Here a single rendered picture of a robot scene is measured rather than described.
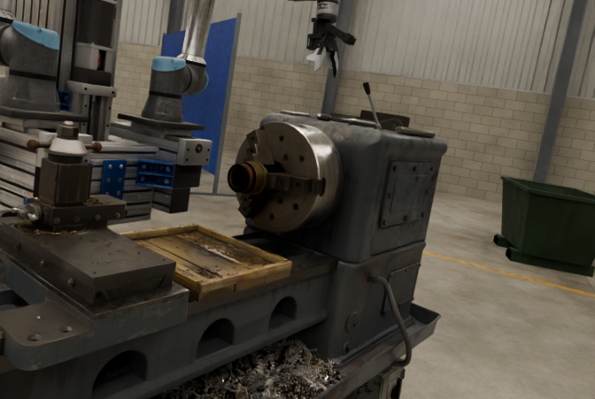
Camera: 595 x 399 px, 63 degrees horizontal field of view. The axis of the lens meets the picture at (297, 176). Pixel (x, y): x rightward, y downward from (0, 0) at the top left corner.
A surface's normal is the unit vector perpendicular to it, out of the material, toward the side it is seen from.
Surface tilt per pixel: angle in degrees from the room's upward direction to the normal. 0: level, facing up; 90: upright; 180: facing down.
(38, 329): 0
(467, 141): 90
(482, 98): 90
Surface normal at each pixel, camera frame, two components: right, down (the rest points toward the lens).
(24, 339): 0.16, -0.98
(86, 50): -0.51, 0.04
